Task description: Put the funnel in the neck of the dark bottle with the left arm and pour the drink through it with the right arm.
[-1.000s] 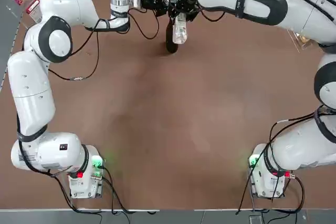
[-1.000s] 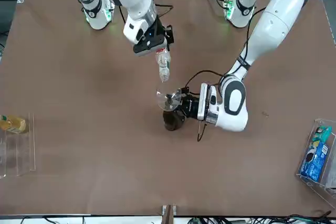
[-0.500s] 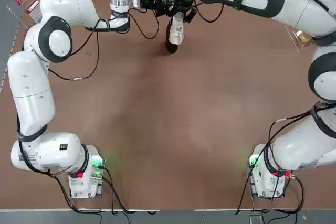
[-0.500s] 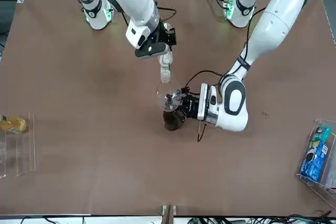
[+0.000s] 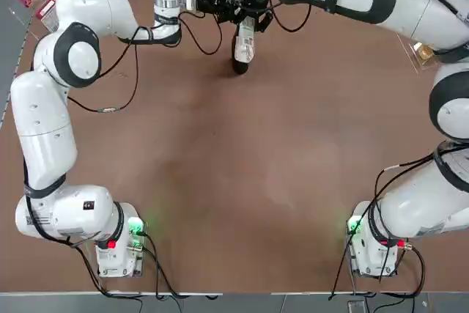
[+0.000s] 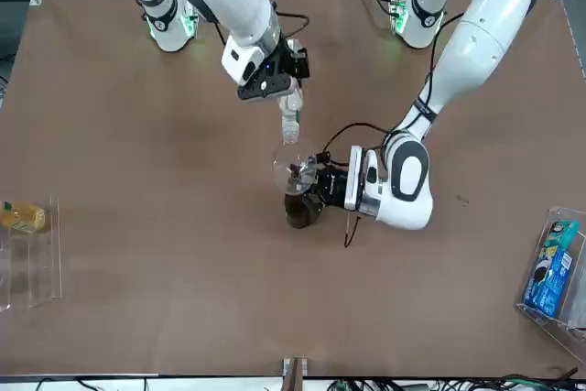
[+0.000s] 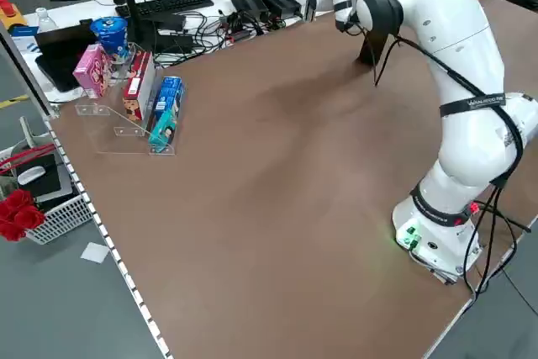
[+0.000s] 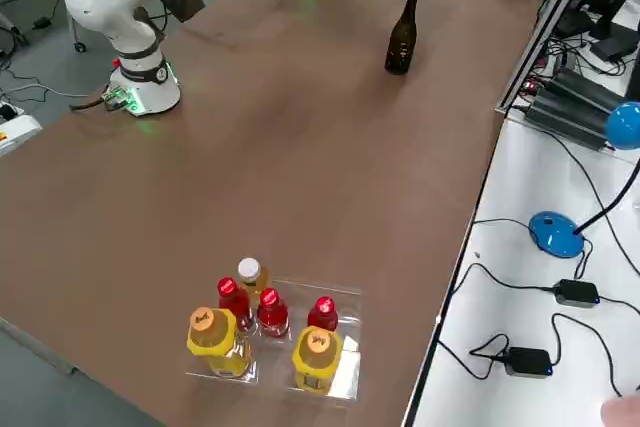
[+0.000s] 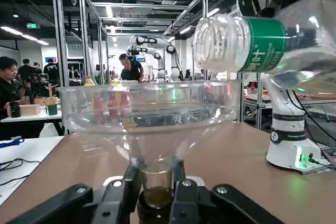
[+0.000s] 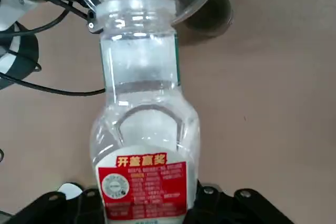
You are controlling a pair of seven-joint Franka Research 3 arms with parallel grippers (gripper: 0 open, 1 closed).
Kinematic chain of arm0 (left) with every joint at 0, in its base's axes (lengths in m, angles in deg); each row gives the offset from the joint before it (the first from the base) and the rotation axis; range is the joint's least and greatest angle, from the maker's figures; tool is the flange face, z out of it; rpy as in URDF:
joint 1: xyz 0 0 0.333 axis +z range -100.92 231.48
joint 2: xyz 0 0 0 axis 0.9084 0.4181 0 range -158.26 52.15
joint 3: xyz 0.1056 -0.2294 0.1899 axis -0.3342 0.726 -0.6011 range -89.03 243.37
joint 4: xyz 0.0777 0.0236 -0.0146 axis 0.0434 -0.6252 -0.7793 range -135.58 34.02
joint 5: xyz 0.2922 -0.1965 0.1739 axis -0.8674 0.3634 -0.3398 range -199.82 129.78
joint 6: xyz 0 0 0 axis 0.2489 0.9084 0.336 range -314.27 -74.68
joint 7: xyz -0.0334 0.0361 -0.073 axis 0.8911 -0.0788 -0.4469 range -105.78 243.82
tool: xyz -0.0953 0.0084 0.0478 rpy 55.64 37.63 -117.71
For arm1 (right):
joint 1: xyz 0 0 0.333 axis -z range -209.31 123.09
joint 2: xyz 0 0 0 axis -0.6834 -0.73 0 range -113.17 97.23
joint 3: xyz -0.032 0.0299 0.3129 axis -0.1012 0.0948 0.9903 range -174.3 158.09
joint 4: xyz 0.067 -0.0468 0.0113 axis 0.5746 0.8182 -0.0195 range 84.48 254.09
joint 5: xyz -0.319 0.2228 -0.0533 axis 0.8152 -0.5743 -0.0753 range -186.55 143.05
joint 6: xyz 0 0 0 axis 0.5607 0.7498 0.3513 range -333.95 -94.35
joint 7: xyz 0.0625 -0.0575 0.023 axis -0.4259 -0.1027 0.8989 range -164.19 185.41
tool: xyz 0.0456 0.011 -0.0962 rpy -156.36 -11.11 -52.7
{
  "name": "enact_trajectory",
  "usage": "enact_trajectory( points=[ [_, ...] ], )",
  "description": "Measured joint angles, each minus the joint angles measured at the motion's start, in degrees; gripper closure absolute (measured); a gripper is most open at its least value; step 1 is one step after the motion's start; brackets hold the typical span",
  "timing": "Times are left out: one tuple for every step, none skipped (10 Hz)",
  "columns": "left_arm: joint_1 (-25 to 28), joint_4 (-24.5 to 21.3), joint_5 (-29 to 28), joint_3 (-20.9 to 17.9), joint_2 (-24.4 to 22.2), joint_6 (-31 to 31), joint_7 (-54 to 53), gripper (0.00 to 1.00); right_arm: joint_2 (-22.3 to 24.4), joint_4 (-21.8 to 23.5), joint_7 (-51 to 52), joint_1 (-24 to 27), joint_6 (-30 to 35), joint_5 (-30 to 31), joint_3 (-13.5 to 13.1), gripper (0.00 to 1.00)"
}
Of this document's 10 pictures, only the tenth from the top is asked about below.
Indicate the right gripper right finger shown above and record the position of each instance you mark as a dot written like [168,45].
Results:
[236,211]

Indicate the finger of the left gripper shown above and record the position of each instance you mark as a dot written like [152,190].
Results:
[94,23]

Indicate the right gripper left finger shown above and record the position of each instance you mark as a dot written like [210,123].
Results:
[39,211]

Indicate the dark glass bottle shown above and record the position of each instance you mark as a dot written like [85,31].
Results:
[210,24]

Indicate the clear plastic drink bottle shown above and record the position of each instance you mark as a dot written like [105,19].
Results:
[144,103]

